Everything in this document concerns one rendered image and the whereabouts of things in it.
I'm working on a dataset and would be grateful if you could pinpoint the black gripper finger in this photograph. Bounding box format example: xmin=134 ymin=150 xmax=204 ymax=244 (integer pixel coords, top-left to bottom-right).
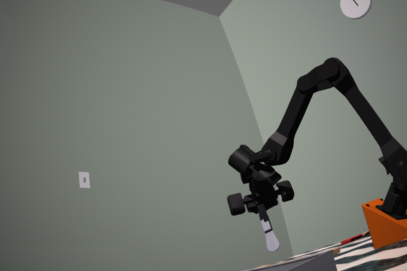
xmin=247 ymin=206 xmax=258 ymax=214
xmin=264 ymin=200 xmax=278 ymax=210

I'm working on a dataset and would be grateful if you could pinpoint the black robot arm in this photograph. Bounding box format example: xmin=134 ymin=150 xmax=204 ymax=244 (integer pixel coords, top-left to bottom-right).
xmin=228 ymin=58 xmax=407 ymax=220

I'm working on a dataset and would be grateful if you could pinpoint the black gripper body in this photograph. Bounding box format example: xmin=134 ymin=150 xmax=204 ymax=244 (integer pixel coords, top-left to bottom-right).
xmin=227 ymin=180 xmax=294 ymax=216

